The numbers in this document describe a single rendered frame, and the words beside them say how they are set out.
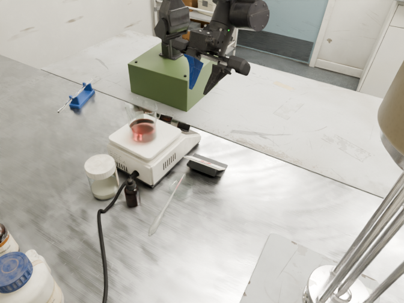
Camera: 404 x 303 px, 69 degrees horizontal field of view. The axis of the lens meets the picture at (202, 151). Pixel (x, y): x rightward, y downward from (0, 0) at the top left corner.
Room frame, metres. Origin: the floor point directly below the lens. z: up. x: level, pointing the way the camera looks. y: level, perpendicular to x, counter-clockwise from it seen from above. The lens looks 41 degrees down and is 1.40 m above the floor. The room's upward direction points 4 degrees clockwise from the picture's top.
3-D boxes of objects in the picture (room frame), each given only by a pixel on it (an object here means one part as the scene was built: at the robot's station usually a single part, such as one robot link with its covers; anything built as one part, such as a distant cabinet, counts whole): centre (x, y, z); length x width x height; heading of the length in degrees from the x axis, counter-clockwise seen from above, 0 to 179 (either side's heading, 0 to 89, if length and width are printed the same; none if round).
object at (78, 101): (0.77, 0.37, 0.92); 0.10 x 0.03 x 0.04; 171
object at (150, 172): (0.54, 0.11, 0.94); 0.22 x 0.13 x 0.08; 150
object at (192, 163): (0.51, -0.01, 0.92); 0.09 x 0.06 x 0.04; 67
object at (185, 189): (0.43, 0.04, 0.91); 0.06 x 0.06 x 0.02
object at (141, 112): (0.50, 0.13, 1.03); 0.07 x 0.06 x 0.08; 65
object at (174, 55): (0.90, 0.11, 1.04); 0.07 x 0.07 x 0.06; 59
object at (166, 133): (0.51, 0.13, 0.98); 0.12 x 0.12 x 0.01; 60
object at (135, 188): (0.39, 0.14, 0.93); 0.03 x 0.03 x 0.07
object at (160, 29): (0.89, 0.11, 1.10); 0.09 x 0.07 x 0.06; 130
